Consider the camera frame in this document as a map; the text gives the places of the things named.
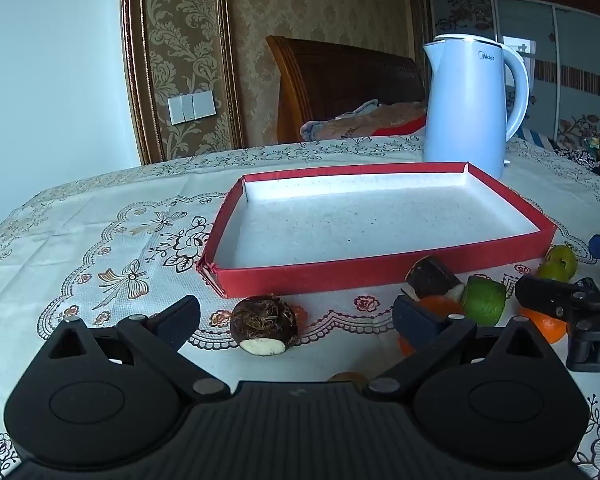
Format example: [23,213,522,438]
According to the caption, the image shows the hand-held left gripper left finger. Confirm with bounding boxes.
[45,295,232,403]

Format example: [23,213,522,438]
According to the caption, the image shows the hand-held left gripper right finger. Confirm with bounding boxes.
[367,295,553,403]

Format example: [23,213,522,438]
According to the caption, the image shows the large orange tangerine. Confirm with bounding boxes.
[397,295,465,358]

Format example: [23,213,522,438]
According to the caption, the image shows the round green fruit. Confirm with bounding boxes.
[537,245,578,283]

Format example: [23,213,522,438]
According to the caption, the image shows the small orange tangerine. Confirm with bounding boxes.
[519,305,568,345]

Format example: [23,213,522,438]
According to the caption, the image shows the long dark sugarcane piece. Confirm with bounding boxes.
[405,256,467,303]

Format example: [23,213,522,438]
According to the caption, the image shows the green cucumber piece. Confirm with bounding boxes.
[461,275,507,327]

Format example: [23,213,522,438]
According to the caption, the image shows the brown hairy taro piece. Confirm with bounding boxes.
[230,296,299,357]

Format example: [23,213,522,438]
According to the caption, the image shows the brown longan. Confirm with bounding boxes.
[327,371,370,391]

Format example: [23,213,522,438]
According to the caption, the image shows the red shallow cardboard box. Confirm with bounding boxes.
[196,161,559,300]

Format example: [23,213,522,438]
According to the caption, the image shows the white lace printed tablecloth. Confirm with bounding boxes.
[0,135,600,480]

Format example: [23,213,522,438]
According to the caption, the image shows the white electric kettle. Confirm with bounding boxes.
[421,33,530,181]

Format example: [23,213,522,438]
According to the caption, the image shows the floral sliding door wardrobe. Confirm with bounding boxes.
[427,0,600,146]

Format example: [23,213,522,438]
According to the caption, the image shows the cloth bundle on chair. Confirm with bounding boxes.
[300,100,427,142]

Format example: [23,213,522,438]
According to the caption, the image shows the wooden bed headboard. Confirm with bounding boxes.
[266,35,427,143]

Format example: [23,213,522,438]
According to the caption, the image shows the white wall switch panel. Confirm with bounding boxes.
[168,91,216,126]

